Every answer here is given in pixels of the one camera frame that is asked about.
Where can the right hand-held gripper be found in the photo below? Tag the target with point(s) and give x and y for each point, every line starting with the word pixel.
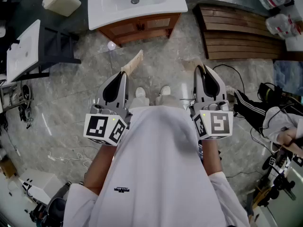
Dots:
pixel 220 123

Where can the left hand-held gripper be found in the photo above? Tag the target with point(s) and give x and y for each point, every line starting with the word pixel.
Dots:
pixel 94 126

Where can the person's left forearm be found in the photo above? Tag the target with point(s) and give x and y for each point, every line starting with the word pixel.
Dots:
pixel 101 167

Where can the person's right forearm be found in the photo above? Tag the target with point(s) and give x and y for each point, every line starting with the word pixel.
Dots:
pixel 211 157

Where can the person's left white shoe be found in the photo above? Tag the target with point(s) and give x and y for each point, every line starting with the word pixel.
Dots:
pixel 140 92

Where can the person's white shoe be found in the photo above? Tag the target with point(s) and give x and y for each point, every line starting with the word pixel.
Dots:
pixel 165 90
pixel 140 92

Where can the person's light trousers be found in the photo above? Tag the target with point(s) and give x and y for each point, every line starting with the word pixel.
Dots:
pixel 139 103

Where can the person's right white shoe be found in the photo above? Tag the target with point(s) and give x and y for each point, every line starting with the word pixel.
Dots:
pixel 165 90

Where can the wooden slatted platform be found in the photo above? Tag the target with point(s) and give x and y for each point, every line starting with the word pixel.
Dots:
pixel 236 37

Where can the wooden vanity cabinet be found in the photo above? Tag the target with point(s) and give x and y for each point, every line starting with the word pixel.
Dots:
pixel 127 28

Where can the large white sink basin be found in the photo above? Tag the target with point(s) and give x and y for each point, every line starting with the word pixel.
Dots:
pixel 113 13

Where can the blue tarp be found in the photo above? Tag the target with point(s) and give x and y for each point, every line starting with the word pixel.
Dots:
pixel 287 74

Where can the person's white shirt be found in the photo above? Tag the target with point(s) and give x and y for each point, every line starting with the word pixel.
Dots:
pixel 156 169

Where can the metal sink drain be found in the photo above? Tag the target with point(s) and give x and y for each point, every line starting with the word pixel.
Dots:
pixel 135 0

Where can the small white sink basin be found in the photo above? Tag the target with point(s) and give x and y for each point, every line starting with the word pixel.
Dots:
pixel 22 53

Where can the beige plastic bin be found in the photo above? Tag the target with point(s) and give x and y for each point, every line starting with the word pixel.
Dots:
pixel 61 1

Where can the metal cart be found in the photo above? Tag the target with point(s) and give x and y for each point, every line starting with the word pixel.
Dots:
pixel 10 96

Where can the small black faucet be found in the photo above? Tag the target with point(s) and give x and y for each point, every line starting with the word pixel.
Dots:
pixel 14 42

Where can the white box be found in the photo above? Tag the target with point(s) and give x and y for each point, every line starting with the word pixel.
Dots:
pixel 45 181

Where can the black wheeled equipment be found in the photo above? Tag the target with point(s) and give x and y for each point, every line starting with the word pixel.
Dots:
pixel 55 209

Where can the cardboard box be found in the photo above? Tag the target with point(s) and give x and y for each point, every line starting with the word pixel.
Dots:
pixel 8 168

